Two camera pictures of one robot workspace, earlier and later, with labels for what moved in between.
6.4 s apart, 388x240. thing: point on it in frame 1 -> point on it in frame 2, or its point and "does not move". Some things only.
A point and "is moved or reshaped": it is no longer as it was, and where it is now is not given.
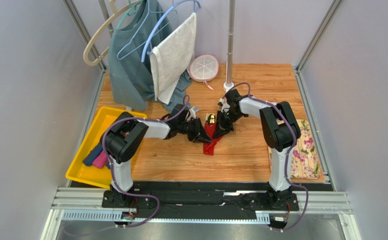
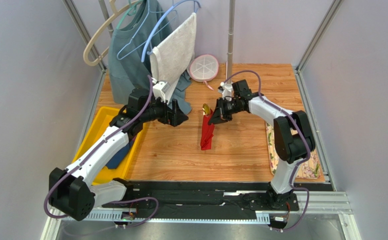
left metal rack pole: [106, 16] does not move
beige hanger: [85, 55] does not move
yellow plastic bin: [89, 174] does not move
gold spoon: [211, 119] is moved or reshaped
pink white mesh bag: [203, 68] does not move
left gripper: [199, 132] -> [173, 117]
